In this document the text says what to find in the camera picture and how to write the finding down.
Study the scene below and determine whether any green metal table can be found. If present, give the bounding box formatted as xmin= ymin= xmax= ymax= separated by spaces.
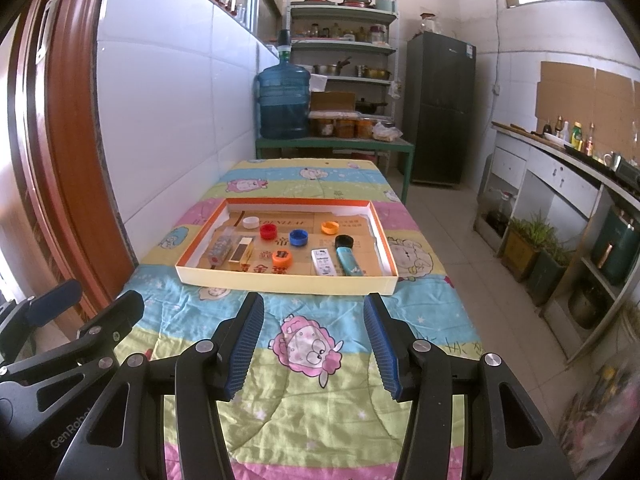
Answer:
xmin=255 ymin=136 xmax=416 ymax=197

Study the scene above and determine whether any plastic oil jug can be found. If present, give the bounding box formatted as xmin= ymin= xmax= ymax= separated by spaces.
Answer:
xmin=487 ymin=187 xmax=518 ymax=238

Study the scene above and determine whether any cardboard wall panel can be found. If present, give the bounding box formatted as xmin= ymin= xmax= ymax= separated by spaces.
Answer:
xmin=535 ymin=61 xmax=640 ymax=151

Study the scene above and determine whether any white shelf rack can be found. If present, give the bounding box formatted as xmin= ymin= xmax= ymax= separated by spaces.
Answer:
xmin=287 ymin=2 xmax=401 ymax=136

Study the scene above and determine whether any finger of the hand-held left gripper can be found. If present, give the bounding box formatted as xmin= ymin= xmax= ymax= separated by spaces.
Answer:
xmin=0 ymin=290 xmax=146 ymax=402
xmin=0 ymin=279 xmax=82 ymax=346

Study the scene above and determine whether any blue water jug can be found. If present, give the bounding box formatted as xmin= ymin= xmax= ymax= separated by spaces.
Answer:
xmin=256 ymin=29 xmax=312 ymax=140

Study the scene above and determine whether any plant in yellow pot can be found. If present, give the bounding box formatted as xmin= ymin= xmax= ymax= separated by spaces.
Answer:
xmin=502 ymin=215 xmax=556 ymax=281

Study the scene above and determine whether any row of jars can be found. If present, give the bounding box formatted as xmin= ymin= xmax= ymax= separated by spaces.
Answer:
xmin=300 ymin=22 xmax=388 ymax=43

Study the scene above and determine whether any dark green refrigerator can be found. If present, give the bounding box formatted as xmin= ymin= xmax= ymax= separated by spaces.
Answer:
xmin=402 ymin=31 xmax=477 ymax=188

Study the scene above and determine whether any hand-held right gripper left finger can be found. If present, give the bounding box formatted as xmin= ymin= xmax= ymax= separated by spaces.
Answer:
xmin=47 ymin=292 xmax=266 ymax=480

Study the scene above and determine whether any clear plastic food bag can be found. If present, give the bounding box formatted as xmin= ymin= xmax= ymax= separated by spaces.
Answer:
xmin=372 ymin=122 xmax=403 ymax=142

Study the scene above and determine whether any white kitchen counter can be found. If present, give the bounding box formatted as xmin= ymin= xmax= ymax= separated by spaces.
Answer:
xmin=475 ymin=121 xmax=640 ymax=361

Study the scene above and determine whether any dark metal pot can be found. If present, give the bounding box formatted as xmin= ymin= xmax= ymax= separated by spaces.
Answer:
xmin=567 ymin=285 xmax=608 ymax=328

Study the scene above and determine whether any clear plastic case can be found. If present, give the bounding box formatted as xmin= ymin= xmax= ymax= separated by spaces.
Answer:
xmin=207 ymin=237 xmax=236 ymax=265

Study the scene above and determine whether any orange-rimmed cardboard tray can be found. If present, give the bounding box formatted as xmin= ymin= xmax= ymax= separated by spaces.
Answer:
xmin=175 ymin=197 xmax=399 ymax=296

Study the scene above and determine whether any dark green appliance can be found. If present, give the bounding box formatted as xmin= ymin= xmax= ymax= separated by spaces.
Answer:
xmin=590 ymin=205 xmax=640 ymax=286

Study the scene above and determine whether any plastic bag of goods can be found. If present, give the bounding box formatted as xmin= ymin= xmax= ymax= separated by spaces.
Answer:
xmin=557 ymin=350 xmax=640 ymax=476

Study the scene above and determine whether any teal tube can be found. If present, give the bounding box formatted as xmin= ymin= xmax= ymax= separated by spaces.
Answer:
xmin=336 ymin=246 xmax=366 ymax=277

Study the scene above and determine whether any plant in green pot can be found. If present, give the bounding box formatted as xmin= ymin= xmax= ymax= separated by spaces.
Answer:
xmin=527 ymin=247 xmax=576 ymax=306

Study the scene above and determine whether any brown wooden door frame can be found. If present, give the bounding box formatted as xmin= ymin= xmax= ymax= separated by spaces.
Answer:
xmin=0 ymin=0 xmax=138 ymax=341

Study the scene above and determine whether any white cartoon box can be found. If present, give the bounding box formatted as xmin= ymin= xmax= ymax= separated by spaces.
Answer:
xmin=310 ymin=248 xmax=336 ymax=277

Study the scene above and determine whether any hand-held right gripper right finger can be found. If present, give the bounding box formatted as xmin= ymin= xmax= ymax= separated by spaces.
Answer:
xmin=363 ymin=292 xmax=576 ymax=480

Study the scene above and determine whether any brown cardboard box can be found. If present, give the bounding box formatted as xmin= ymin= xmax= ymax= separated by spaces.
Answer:
xmin=310 ymin=91 xmax=357 ymax=112

